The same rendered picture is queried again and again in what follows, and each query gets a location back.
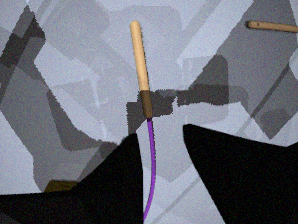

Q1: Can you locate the yellow wooden block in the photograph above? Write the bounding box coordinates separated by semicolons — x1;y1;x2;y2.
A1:
44;180;78;193

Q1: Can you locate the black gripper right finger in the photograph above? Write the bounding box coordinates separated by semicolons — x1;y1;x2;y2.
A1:
182;124;298;224

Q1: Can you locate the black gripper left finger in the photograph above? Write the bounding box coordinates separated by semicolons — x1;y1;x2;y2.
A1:
0;133;144;224

